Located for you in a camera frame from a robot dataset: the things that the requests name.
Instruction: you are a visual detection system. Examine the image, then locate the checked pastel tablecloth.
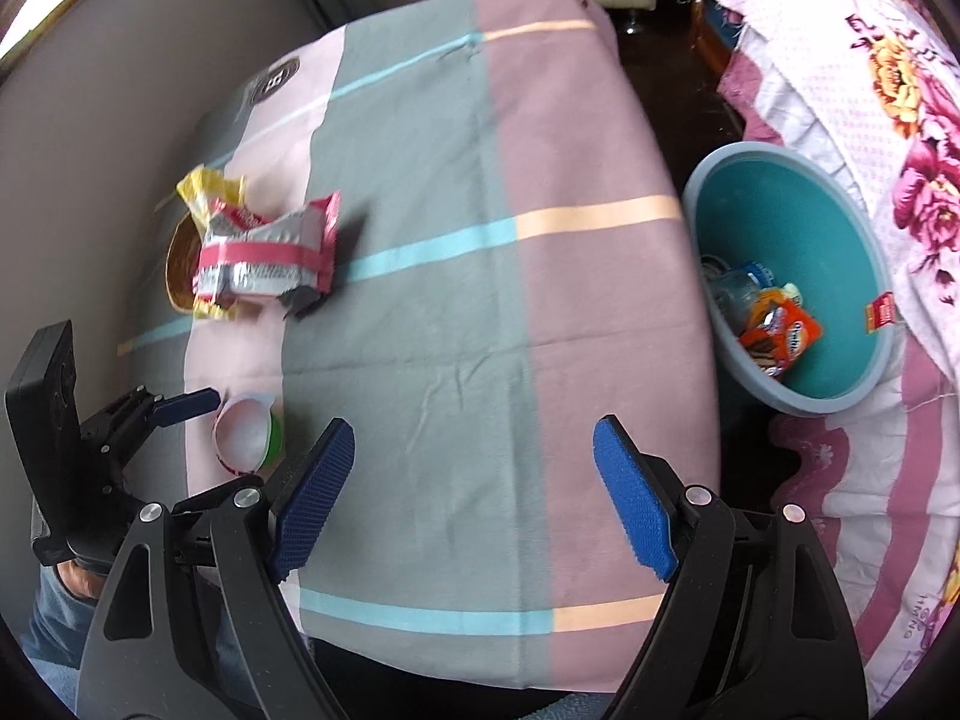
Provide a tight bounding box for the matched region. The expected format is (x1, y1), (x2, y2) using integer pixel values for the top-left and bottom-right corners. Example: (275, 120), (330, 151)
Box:
(116, 0), (725, 695)

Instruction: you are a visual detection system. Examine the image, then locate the blue plastic bin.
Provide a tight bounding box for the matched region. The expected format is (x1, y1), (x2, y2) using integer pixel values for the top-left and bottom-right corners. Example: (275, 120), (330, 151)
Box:
(681, 141), (899, 419)

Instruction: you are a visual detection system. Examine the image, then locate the person's denim clothing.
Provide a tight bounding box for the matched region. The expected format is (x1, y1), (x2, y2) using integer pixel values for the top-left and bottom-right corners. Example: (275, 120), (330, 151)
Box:
(19, 566), (103, 715)

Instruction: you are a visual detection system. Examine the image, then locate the yellow snack wrapper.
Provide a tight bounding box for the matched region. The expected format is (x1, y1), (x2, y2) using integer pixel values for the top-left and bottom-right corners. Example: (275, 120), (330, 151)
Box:
(176, 165), (249, 324)

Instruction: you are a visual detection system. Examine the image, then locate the brown round paper bowl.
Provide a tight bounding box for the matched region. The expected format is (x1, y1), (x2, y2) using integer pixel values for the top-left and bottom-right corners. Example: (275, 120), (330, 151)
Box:
(165, 214), (208, 314)

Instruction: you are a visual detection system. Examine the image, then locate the wooden bed frame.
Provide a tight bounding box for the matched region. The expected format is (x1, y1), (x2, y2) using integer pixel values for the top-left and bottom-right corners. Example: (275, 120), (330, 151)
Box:
(688, 0), (745, 74)

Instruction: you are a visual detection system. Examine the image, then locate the pink silver snack wrapper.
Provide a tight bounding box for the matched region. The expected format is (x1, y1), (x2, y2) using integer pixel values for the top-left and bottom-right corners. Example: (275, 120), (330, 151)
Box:
(191, 191), (343, 309)

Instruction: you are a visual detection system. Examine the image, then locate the white green yogurt cup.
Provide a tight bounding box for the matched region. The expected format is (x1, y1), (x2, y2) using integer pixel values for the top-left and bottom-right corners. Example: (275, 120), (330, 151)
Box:
(212, 391), (287, 476)

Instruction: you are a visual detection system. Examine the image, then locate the person's left hand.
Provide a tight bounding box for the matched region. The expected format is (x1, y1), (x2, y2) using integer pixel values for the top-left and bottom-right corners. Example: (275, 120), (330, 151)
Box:
(56, 559), (110, 603)

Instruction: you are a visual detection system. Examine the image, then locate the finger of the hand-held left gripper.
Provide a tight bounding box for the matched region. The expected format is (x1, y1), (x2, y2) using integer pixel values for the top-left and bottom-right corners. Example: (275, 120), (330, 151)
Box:
(154, 388), (223, 425)

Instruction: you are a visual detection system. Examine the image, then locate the orange snack packet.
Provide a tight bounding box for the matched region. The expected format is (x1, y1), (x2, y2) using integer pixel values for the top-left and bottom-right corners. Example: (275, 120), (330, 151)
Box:
(739, 296), (824, 384)

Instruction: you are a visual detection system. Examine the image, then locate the clear plastic water bottle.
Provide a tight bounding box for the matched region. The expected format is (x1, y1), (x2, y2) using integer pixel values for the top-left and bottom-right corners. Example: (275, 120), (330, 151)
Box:
(701, 255), (782, 332)

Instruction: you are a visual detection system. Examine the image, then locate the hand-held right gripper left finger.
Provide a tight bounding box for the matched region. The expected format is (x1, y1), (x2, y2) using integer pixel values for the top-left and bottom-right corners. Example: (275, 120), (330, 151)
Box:
(75, 416), (357, 720)

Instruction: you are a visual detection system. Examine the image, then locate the window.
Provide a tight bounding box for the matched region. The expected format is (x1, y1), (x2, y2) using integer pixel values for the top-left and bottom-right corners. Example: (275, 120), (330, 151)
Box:
(0, 0), (145, 61)

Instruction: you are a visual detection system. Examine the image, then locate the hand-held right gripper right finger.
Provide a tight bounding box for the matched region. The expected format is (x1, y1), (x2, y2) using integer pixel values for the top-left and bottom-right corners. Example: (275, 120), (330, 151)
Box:
(592, 414), (871, 720)

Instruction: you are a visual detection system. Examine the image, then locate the pink bed sheet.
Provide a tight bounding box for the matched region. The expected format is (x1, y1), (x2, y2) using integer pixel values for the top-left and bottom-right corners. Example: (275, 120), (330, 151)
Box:
(716, 52), (960, 720)

